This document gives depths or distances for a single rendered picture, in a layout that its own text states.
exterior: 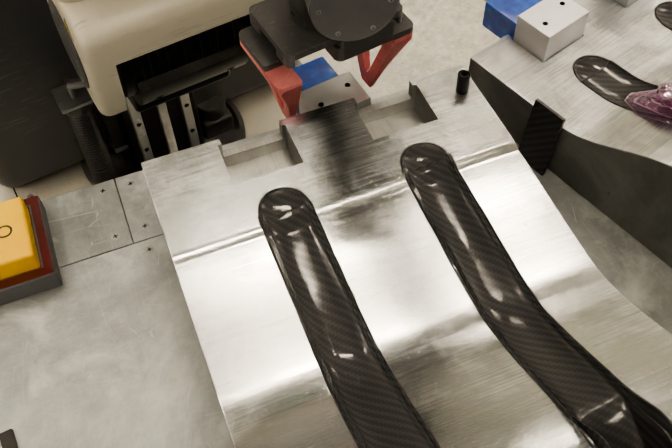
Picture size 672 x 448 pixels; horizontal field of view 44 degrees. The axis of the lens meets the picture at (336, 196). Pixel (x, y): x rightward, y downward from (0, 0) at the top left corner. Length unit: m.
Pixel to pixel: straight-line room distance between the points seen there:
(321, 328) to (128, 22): 0.45
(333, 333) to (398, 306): 0.05
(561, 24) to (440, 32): 1.31
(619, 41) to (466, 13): 1.33
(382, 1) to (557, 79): 0.24
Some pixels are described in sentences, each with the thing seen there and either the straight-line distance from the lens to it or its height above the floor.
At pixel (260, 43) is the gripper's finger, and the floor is 0.92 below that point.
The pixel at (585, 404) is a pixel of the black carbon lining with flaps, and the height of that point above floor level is 0.92.
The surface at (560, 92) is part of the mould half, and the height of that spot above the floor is 0.86.
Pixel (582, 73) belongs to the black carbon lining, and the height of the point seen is 0.85.
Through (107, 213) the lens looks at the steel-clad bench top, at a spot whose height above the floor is 0.80.
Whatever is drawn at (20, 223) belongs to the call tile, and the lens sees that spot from 0.68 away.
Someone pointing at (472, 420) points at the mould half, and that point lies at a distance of 0.48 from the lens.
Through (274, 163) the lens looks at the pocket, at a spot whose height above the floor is 0.86.
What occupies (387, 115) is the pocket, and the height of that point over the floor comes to 0.86.
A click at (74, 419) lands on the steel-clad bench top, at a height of 0.80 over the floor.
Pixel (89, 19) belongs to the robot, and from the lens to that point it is 0.88.
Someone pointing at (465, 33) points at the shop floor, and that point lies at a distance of 2.03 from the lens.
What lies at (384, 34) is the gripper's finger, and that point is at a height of 0.92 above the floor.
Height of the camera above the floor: 1.35
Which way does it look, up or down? 53 degrees down
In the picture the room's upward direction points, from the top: 2 degrees counter-clockwise
